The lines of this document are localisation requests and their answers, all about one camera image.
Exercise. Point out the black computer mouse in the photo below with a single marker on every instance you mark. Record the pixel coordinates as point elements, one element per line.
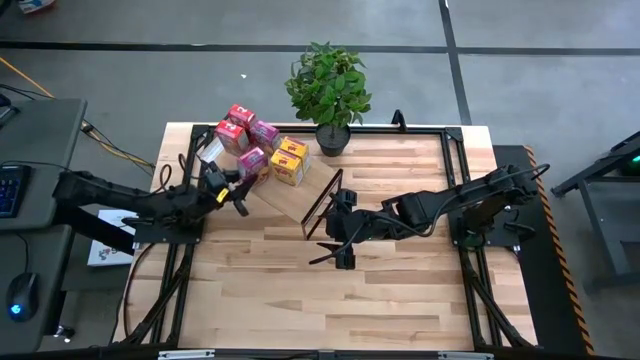
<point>22,297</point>

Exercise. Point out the grey desk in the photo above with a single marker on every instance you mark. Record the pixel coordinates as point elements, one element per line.
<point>47,250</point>
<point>40,140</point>

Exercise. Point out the black mat with hazard stripe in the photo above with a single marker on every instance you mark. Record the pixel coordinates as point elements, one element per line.
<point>545,280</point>

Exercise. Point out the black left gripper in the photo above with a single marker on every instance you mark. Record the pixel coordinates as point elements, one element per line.
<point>216,192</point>

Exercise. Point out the white and blue shoe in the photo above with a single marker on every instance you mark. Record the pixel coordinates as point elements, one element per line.
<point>36,5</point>

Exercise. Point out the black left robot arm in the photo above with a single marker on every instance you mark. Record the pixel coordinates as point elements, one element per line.
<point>125,195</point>

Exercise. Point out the grey metal stand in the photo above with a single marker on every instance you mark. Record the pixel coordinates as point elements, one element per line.
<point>600,166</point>

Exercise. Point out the black metal rig frame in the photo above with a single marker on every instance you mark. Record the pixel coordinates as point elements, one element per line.
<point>375,129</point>

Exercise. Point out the silver aluminium bracket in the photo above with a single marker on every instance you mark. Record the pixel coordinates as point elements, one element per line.
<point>465,356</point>
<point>185,355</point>

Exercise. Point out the shiny metal caster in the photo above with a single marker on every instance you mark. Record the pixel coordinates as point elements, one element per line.
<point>65,332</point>

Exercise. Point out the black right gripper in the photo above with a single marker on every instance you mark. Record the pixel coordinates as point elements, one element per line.
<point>355,227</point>

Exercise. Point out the purple cereal box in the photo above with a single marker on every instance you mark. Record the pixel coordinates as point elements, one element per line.
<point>252,161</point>
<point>265,135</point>

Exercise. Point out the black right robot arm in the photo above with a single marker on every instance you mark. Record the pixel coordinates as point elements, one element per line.
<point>450,205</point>

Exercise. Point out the white printed booklet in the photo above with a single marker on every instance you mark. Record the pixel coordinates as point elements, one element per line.
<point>107,255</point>

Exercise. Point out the yellow cereal box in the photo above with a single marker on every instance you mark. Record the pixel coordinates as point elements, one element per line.
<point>286,168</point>
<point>297,147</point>

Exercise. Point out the black desk device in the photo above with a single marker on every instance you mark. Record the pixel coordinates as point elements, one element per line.
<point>5,112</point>

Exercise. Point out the black keyboard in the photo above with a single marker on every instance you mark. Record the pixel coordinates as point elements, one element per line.
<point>12,192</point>

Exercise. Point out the red cereal box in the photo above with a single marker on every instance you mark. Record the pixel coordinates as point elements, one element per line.
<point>242,115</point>
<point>231,137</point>

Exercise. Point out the green potted plant black pot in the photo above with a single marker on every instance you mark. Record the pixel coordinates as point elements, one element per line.
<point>327,90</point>

